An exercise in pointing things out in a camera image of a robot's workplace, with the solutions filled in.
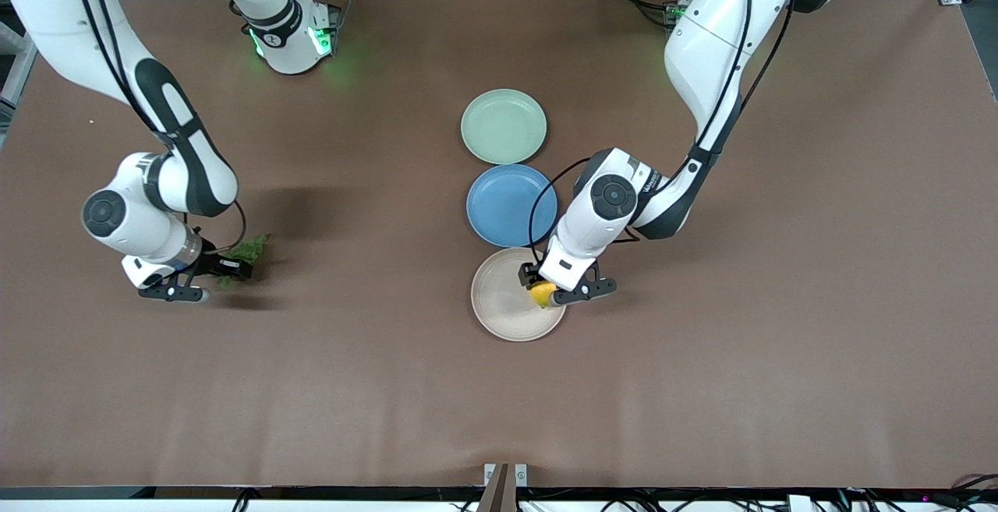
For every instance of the pale green plate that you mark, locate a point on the pale green plate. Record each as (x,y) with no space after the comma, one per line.
(503,126)

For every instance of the blue plate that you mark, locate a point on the blue plate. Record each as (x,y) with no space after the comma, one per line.
(503,208)

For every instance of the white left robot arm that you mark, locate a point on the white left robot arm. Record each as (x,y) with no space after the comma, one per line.
(702,37)

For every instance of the yellow lemon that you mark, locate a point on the yellow lemon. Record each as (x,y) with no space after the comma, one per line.
(540,292)

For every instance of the green lettuce leaf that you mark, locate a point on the green lettuce leaf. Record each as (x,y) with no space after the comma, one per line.
(251,248)

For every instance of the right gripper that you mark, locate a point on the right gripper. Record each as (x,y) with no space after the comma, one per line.
(211,262)

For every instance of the beige plate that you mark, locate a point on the beige plate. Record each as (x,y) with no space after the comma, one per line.
(503,301)

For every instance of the metal table edge bracket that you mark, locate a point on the metal table edge bracket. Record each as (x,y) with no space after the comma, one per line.
(499,489)

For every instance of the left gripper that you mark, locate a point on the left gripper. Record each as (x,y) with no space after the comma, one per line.
(528,273)

